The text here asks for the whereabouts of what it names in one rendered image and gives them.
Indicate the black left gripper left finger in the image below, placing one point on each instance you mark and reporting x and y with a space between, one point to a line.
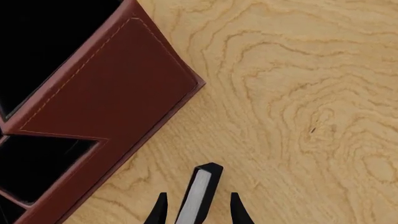
159 212

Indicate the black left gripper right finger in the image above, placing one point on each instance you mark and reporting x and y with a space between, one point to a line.
239 212

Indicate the black book with white pages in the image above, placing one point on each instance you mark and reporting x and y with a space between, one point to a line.
199 196

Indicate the red-brown desk caddy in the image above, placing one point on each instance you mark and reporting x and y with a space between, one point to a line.
102 93

